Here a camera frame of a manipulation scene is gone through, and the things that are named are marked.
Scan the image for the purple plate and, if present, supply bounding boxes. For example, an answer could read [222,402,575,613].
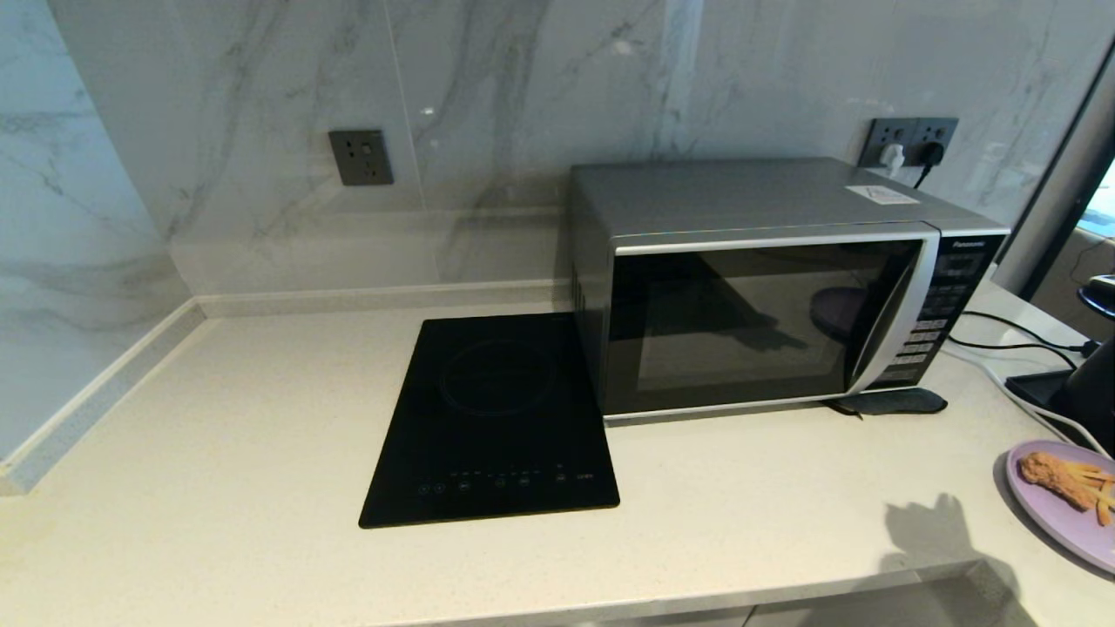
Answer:
[1006,441,1115,576]

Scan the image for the silver Panasonic microwave oven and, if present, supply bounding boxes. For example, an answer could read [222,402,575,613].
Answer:
[568,157,1011,426]

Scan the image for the black induction cooktop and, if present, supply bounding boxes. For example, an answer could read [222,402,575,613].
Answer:
[358,313,621,529]

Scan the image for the white warning sticker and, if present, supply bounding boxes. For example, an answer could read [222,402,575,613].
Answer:
[845,184,921,206]

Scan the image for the black rubber pad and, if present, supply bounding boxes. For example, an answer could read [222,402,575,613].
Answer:
[828,388,949,419]

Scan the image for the black power plug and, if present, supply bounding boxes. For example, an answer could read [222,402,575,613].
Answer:
[912,142,947,189]

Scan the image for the beige armchair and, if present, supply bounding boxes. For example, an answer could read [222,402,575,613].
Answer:
[1032,228,1115,340]

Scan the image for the fried chicken piece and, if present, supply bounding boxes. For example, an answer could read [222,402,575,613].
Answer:
[1019,452,1100,512]

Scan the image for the black kettle appliance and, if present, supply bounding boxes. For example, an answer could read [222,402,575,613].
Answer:
[1045,331,1115,458]

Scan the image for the grey single wall socket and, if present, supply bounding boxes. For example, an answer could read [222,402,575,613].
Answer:
[328,130,395,186]

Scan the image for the grey double wall socket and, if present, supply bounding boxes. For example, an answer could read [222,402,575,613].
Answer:
[858,118,959,169]

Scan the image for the black power cable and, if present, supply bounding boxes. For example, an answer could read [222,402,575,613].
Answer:
[963,311,1098,355]
[949,338,1078,370]

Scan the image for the white power cable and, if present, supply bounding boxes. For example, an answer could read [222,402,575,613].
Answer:
[943,344,1112,459]

